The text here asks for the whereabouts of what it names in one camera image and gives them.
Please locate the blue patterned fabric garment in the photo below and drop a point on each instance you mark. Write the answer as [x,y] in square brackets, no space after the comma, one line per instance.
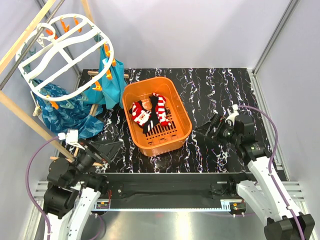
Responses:
[71,114]

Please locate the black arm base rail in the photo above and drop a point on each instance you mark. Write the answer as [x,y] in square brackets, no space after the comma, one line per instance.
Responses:
[161,191]

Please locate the orange clothes clip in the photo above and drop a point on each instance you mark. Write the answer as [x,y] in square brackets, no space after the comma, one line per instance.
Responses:
[109,75]
[97,87]
[107,51]

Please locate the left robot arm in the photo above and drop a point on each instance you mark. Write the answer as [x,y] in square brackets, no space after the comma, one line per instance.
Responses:
[73,189]

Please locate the red white striped sock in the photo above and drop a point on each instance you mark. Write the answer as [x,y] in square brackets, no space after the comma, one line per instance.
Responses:
[160,110]

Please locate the metal hanging rod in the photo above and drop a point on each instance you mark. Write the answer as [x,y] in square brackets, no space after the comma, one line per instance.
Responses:
[27,47]

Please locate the wooden drying rack frame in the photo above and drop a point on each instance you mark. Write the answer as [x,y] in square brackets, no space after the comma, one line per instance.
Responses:
[10,104]

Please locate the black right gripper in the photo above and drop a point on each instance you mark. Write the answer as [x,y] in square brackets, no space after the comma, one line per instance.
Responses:
[219,122]

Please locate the black sock white stripes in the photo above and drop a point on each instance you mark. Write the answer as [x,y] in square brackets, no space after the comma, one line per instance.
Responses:
[153,119]

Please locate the orange plastic laundry basket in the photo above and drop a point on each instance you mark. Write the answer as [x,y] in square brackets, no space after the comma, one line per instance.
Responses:
[160,139]

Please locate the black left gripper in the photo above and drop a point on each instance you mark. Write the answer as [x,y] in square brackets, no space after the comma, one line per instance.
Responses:
[107,150]

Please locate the teal fabric garment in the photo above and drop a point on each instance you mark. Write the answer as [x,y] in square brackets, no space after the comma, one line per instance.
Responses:
[112,89]

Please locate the red white santa sock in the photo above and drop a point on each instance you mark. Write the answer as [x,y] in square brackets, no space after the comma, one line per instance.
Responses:
[139,114]

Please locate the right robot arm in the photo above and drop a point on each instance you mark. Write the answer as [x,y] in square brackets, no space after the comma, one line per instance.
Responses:
[270,201]

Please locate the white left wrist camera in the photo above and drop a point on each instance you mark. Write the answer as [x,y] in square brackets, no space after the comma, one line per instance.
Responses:
[71,137]

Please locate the white round clip hanger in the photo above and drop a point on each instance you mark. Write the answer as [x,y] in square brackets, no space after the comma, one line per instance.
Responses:
[51,45]

